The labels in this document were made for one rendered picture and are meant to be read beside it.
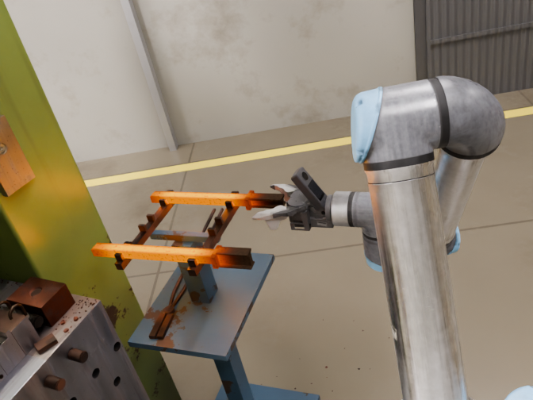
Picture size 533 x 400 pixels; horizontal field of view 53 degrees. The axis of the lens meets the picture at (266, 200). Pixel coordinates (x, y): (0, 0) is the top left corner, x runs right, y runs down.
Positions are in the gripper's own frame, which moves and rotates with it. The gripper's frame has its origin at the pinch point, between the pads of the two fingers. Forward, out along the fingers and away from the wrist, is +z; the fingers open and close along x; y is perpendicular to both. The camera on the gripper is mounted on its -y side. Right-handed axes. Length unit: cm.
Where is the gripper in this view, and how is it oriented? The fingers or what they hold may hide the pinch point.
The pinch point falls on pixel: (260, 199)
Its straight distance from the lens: 143.0
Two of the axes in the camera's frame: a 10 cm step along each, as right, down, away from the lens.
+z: -9.3, -0.3, 3.8
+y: 1.9, 8.2, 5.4
